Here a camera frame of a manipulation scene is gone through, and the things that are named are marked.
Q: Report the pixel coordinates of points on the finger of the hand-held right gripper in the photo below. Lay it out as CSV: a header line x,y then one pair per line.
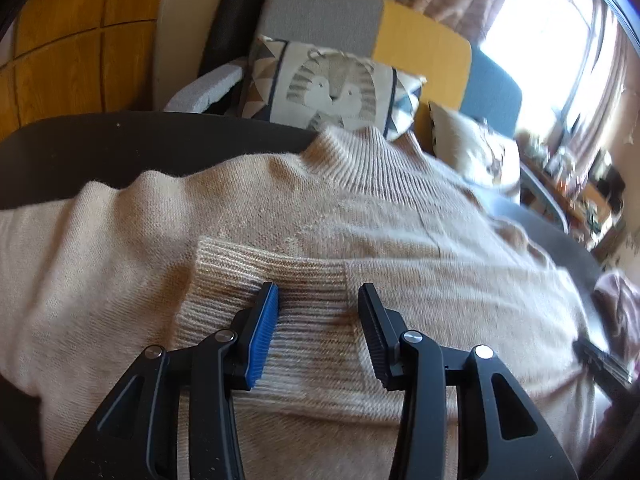
x,y
602,367

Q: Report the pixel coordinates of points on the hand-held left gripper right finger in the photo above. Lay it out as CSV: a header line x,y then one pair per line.
x,y
377,340

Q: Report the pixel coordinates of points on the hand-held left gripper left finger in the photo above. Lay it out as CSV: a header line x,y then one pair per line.
x,y
260,340

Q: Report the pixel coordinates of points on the beige knit sweater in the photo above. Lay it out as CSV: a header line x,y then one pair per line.
x,y
150,260

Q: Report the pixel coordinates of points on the mauve garment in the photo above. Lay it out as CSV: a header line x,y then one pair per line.
x,y
620,300

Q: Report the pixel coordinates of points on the cluttered wooden side desk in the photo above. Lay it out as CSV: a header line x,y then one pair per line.
x,y
590,202

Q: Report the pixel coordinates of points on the cluster of small jars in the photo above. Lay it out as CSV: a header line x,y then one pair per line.
x,y
560,165

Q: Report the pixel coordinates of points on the deer print cushion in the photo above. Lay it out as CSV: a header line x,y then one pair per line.
x,y
470,145

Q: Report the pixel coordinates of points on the tiger print cushion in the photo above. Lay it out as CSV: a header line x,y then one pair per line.
x,y
330,90

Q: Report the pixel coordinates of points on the pink patterned curtain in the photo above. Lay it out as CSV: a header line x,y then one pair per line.
x,y
465,0
600,100

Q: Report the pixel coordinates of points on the grey yellow blue sofa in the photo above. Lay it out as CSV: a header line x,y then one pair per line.
x,y
425,50

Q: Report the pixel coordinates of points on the bright window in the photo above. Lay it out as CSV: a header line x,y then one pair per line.
x,y
540,50

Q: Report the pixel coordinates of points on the black rolled mat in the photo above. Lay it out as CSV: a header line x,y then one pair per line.
x,y
235,10

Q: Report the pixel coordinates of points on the wooden wardrobe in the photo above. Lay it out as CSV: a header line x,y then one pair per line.
x,y
75,35

